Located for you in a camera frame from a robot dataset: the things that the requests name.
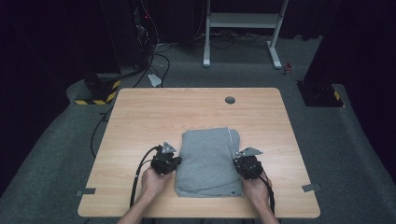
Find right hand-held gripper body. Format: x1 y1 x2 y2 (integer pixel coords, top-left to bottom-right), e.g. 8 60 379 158
232 147 265 182

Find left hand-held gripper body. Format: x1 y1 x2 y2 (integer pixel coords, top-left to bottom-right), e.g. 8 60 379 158
149 141 179 176

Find grey shorts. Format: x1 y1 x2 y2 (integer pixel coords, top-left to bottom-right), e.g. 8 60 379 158
174 126 245 199

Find person's right hand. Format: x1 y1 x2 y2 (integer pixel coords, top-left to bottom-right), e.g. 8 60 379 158
241 173 274 204

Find person's left hand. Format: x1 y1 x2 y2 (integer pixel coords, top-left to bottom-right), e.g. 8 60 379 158
140 166 174 201

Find grey tape strip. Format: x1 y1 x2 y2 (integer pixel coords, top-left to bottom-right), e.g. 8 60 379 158
76 188 97 197
301 183 321 193

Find white paper scrap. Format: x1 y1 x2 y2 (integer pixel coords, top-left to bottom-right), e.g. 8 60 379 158
147 73 163 89

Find black yellow striped stand base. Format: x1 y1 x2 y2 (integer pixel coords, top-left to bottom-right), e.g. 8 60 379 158
74 72 122 106

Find black stand base yellow mark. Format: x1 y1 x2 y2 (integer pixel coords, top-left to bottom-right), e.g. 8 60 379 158
296 80 346 108

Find dark equipment rack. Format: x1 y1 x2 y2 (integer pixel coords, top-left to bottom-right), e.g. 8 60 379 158
129 0 158 71

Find white metal stand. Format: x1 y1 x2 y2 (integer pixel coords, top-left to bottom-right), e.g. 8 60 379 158
202 0 290 70

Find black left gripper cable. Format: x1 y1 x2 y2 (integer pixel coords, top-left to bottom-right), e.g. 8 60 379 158
129 146 162 209

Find black floor cable by table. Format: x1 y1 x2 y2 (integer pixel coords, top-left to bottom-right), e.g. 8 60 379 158
90 106 115 159

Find black looped floor cable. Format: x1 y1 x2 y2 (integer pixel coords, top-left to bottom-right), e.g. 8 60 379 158
133 51 172 89

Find bundle of cables under stand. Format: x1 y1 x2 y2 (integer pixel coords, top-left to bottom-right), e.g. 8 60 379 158
193 30 273 50

